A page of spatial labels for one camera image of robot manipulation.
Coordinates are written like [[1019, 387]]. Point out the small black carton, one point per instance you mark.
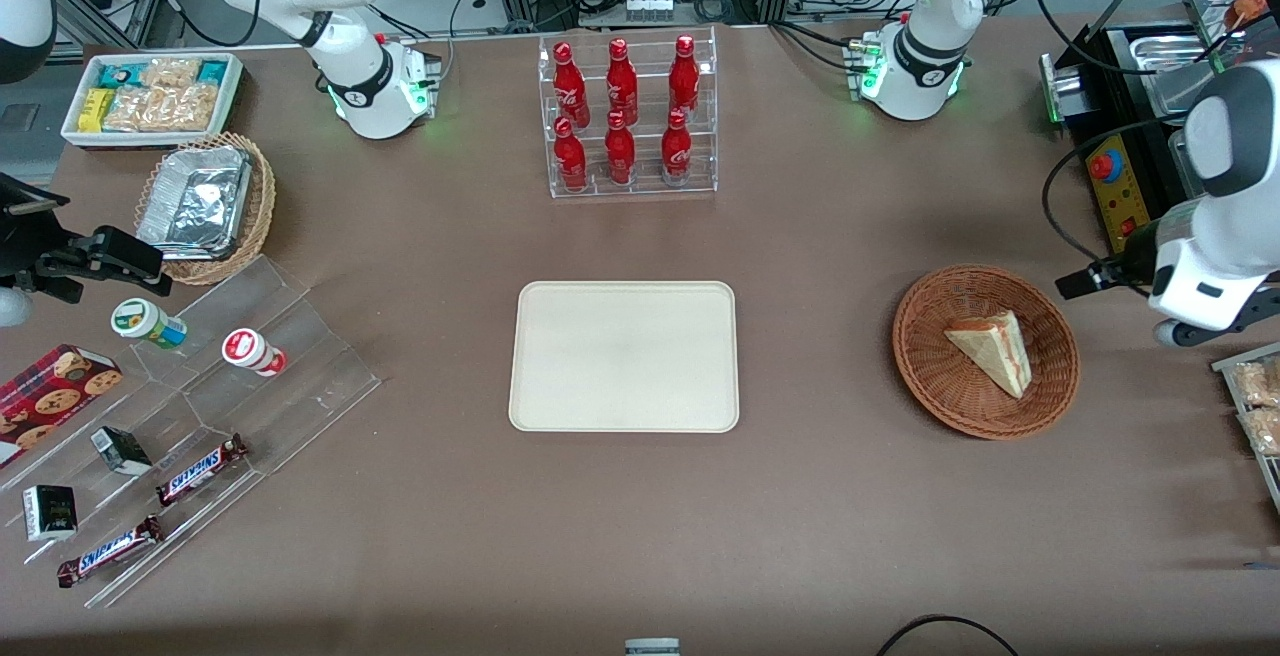
[[50, 513], [120, 450]]

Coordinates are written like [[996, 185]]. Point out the Snickers chocolate bar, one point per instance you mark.
[[110, 551], [200, 469]]

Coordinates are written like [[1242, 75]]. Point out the white plastic snack bin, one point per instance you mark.
[[80, 136]]

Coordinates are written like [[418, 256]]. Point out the small grey device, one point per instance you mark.
[[652, 647]]

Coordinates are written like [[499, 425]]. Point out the aluminium foil container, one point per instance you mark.
[[195, 201]]

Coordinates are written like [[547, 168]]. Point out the teal snack packet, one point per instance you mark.
[[122, 74], [212, 72]]

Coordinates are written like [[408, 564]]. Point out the red plaid cookie box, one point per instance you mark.
[[50, 396]]

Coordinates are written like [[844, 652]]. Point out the clear bag of crackers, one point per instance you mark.
[[170, 74], [160, 108]]

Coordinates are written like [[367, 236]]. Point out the red lid yogurt cup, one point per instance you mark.
[[250, 349]]

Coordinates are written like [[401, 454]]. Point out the white power strip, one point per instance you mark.
[[648, 6]]

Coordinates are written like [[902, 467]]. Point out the red cola bottle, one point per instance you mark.
[[677, 148], [684, 76], [570, 86], [570, 158], [620, 151], [621, 81]]

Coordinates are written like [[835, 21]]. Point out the clear acrylic stepped shelf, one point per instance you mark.
[[300, 386]]

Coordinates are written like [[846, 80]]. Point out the light wicker basket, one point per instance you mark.
[[258, 206]]

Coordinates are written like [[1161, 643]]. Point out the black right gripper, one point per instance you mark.
[[22, 248]]

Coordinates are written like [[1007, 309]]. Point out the clear snack bag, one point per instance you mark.
[[1260, 383], [1265, 431]]

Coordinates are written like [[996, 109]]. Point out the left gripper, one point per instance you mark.
[[1137, 253]]

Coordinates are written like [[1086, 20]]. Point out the yellow emergency stop panel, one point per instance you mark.
[[1120, 191]]

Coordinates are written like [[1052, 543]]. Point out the brown round wicker basket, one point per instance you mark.
[[930, 376]]

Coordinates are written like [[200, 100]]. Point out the green lid yogurt cup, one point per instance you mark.
[[145, 321]]

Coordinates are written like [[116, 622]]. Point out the clear acrylic bottle rack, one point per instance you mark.
[[640, 186]]

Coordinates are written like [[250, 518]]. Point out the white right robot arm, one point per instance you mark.
[[352, 86]]

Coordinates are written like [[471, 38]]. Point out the yellow snack packet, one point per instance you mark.
[[96, 109]]

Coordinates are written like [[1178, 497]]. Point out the beige rectangular tray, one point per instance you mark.
[[625, 356]]

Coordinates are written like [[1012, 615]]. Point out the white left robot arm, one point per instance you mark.
[[925, 46]]

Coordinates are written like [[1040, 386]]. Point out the triangular wrapped sandwich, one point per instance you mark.
[[995, 351]]

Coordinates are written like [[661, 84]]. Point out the grey tray with snack bags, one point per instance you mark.
[[1225, 366]]

